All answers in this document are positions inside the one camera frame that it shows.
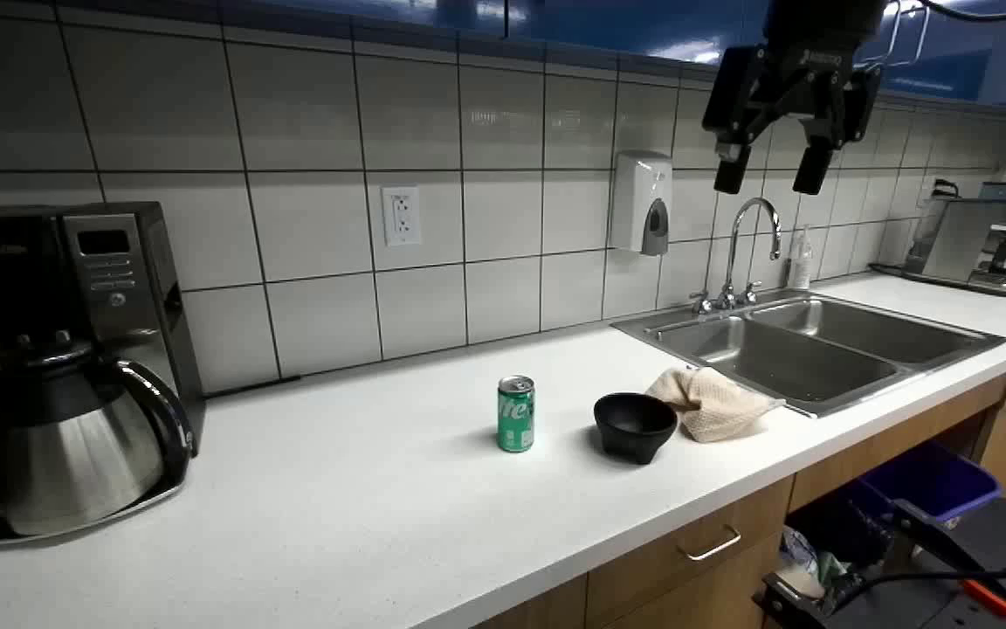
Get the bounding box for black bowl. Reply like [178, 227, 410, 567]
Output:
[590, 388, 682, 467]

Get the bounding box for green soda can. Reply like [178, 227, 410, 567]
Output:
[491, 374, 537, 456]

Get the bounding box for black floor cable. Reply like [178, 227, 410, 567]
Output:
[829, 561, 1006, 615]

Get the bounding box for clear soap bottle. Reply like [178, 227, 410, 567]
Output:
[783, 238, 816, 293]

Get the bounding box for steel coffee carafe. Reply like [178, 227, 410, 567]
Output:
[0, 342, 197, 541]

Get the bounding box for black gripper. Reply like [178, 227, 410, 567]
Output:
[701, 0, 888, 198]

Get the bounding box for stainless steel double sink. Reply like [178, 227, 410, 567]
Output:
[616, 289, 1006, 418]

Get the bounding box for wooden lower cabinets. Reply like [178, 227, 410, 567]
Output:
[475, 346, 1006, 629]

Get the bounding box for silver espresso machine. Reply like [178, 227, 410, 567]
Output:
[870, 174, 1006, 300]

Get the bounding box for black robot platform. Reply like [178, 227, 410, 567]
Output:
[754, 492, 1006, 629]

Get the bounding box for chrome faucet spout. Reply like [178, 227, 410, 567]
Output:
[718, 192, 787, 306]

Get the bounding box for chrome cabinet door handle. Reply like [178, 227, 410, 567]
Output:
[885, 0, 909, 64]
[913, 0, 937, 64]

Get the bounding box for blue upper cabinets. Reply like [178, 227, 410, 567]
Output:
[220, 0, 1006, 114]

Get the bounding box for white wall power outlet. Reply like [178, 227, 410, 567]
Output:
[379, 185, 427, 250]

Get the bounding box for metal drawer handle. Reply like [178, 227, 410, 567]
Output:
[686, 524, 748, 567]

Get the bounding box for orange clamp handle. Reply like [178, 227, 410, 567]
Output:
[960, 572, 1006, 620]

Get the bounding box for beige crumpled cloth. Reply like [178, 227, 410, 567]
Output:
[647, 362, 780, 447]

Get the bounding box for blue plastic bin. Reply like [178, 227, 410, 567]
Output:
[854, 447, 1002, 530]

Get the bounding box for white wall soap dispenser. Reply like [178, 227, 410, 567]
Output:
[608, 152, 677, 257]

